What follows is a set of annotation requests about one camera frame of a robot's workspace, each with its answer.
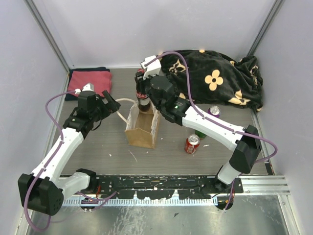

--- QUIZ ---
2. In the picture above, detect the glass cola bottle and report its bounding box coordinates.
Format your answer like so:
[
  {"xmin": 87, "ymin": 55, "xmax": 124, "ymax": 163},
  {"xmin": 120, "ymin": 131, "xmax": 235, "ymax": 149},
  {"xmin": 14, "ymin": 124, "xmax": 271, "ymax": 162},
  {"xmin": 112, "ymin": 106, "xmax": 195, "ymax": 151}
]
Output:
[{"xmin": 134, "ymin": 69, "xmax": 151, "ymax": 112}]

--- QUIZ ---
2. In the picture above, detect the green glass bottle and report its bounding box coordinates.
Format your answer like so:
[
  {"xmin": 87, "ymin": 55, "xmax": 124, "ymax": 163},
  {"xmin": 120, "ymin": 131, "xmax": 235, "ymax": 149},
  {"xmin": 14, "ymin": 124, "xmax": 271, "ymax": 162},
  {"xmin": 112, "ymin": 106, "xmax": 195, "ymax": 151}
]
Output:
[{"xmin": 195, "ymin": 130, "xmax": 206, "ymax": 140}]

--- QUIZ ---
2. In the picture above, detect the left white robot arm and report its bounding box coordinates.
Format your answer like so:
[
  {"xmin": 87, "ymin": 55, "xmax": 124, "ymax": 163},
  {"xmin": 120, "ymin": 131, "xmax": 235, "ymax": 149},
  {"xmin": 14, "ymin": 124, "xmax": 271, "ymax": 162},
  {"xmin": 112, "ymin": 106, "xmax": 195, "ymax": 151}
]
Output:
[{"xmin": 18, "ymin": 90, "xmax": 120, "ymax": 216}]

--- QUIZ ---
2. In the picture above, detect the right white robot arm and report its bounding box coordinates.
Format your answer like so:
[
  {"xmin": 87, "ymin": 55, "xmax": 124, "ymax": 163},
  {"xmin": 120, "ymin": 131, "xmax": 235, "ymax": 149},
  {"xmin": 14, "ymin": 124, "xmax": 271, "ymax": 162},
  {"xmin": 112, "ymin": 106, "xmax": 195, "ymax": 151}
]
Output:
[{"xmin": 141, "ymin": 75, "xmax": 262, "ymax": 193}]

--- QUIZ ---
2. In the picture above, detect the folded red cloth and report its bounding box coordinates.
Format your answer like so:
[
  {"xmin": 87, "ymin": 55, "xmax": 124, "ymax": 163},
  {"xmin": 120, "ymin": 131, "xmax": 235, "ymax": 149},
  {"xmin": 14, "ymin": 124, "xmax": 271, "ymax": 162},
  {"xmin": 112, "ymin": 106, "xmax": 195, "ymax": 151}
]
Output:
[{"xmin": 67, "ymin": 71, "xmax": 112, "ymax": 97}]

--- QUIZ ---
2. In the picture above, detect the black floral fleece blanket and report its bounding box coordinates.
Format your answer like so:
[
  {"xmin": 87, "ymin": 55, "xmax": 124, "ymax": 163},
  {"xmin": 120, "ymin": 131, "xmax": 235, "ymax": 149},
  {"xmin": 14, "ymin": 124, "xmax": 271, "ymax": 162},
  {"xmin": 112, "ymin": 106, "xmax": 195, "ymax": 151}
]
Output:
[{"xmin": 160, "ymin": 50, "xmax": 263, "ymax": 113}]

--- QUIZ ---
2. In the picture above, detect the purple soda can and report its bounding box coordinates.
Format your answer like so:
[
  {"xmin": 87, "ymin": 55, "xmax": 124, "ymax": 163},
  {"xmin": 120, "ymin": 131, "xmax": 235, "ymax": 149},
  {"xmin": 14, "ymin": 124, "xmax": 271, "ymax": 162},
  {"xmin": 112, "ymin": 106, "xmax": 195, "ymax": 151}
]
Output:
[{"xmin": 208, "ymin": 105, "xmax": 221, "ymax": 118}]

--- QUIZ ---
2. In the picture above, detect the red cola can front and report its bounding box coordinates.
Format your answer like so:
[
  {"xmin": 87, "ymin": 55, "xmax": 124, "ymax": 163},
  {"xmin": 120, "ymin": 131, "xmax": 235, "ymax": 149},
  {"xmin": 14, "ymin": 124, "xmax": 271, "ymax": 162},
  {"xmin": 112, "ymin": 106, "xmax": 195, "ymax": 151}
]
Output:
[{"xmin": 184, "ymin": 134, "xmax": 200, "ymax": 154}]

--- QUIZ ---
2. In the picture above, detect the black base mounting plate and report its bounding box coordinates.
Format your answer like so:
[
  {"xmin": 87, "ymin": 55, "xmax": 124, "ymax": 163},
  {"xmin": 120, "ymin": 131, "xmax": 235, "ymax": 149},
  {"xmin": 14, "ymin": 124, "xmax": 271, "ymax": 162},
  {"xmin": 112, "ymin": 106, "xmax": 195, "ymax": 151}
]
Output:
[{"xmin": 81, "ymin": 175, "xmax": 244, "ymax": 200}]

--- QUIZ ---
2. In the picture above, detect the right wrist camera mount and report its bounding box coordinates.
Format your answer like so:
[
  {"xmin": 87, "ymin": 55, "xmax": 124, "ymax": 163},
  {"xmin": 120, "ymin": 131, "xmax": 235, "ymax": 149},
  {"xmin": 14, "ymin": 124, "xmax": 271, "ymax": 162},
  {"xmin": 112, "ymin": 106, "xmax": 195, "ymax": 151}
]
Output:
[{"xmin": 140, "ymin": 55, "xmax": 161, "ymax": 80}]

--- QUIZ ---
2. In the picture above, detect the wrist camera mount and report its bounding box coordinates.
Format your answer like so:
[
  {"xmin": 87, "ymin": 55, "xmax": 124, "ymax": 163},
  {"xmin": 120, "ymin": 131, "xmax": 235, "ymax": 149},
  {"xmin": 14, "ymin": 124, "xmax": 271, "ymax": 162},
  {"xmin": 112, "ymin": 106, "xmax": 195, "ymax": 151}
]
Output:
[
  {"xmin": 74, "ymin": 83, "xmax": 94, "ymax": 94},
  {"xmin": 140, "ymin": 55, "xmax": 161, "ymax": 80}
]

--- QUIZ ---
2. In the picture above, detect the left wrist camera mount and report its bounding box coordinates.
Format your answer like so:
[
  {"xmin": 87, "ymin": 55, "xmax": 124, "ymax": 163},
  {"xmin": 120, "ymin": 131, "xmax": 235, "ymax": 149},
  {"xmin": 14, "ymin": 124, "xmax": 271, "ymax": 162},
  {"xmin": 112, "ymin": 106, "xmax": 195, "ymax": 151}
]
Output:
[{"xmin": 74, "ymin": 83, "xmax": 94, "ymax": 94}]

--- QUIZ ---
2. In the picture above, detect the white slotted cable duct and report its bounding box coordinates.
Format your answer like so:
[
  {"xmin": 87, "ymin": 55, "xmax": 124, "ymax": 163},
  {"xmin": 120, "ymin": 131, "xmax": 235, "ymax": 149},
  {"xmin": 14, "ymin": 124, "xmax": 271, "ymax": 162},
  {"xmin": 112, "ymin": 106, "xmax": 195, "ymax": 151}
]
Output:
[{"xmin": 62, "ymin": 196, "xmax": 218, "ymax": 207}]

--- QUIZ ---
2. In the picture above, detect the aluminium frame rail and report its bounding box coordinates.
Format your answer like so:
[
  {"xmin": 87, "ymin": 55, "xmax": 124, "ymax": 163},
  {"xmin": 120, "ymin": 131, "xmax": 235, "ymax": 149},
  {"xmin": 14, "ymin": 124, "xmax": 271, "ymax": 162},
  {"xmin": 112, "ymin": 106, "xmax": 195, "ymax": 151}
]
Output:
[{"xmin": 23, "ymin": 175, "xmax": 291, "ymax": 197}]

